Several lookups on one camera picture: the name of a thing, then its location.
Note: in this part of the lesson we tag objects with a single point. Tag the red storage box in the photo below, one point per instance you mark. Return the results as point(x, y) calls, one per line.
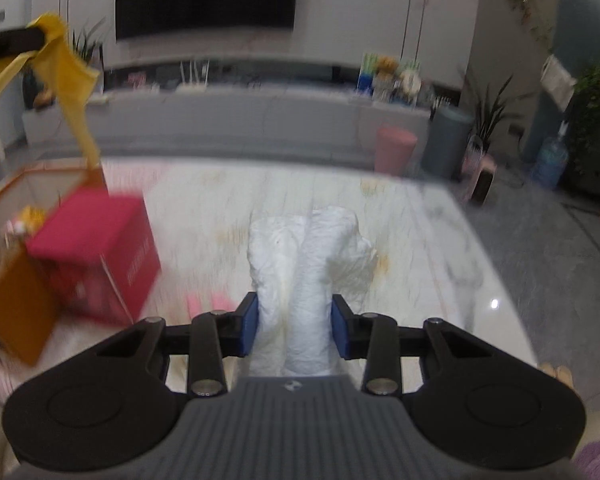
point(90, 225)

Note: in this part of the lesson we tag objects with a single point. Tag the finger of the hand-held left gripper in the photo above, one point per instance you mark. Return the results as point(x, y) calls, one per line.
point(20, 39)

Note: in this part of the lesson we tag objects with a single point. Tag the white round fan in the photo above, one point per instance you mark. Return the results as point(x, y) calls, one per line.
point(410, 81)

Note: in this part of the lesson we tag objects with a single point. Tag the long-leaf potted plant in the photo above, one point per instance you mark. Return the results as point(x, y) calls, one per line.
point(492, 115)

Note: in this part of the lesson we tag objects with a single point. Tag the blue water jug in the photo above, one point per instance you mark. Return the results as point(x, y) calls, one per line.
point(550, 160)

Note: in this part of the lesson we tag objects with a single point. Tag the white printed tablecloth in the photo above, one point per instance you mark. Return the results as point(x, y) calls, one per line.
point(205, 210)

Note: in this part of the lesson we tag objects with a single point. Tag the green plant in glass vase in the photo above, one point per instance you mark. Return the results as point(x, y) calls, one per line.
point(87, 45)

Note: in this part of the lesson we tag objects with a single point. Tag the hanging vine plant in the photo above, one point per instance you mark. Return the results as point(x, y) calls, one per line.
point(522, 2)

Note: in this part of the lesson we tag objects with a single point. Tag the white cloth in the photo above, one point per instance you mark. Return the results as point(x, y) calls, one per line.
point(310, 270)

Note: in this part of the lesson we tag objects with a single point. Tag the white television console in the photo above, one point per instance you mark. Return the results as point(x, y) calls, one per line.
point(255, 120)

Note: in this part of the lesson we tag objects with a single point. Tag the grey trash bin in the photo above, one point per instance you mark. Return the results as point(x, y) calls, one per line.
point(447, 142)

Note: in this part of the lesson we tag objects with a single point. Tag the orange cardboard box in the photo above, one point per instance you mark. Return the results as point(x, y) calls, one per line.
point(15, 310)

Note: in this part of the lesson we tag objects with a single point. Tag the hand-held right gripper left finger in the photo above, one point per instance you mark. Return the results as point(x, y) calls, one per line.
point(249, 325)

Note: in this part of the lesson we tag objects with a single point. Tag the bushy green plant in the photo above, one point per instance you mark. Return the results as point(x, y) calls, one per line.
point(597, 90)

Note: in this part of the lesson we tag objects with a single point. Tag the white router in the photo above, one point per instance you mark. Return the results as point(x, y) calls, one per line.
point(195, 80)

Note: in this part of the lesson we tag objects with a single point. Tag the yellow cloth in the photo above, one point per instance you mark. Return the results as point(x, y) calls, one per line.
point(65, 70)

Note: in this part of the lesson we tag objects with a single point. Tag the pink stool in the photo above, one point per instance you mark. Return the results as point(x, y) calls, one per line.
point(482, 175)

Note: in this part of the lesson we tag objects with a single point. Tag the pink bin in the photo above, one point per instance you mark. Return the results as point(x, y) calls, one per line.
point(395, 150)

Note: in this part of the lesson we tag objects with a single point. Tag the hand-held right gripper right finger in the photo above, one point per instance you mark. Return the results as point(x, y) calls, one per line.
point(340, 327)

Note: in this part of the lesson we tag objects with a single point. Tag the small teddy bear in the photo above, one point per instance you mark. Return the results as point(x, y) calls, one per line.
point(387, 67)

